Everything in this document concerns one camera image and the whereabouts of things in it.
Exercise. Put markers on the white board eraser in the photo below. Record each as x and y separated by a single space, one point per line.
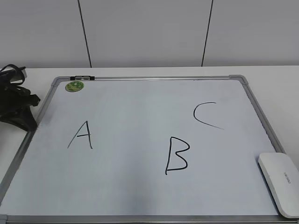
282 178

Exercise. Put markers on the black marker on board frame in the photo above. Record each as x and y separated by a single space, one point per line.
82 78

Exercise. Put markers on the green round magnet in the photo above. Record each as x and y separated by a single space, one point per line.
74 86

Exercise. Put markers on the grey camera box with cable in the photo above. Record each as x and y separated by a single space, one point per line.
13 73

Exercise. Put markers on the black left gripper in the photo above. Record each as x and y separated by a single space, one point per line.
13 102

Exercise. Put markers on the white board with grey frame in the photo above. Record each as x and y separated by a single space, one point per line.
144 150

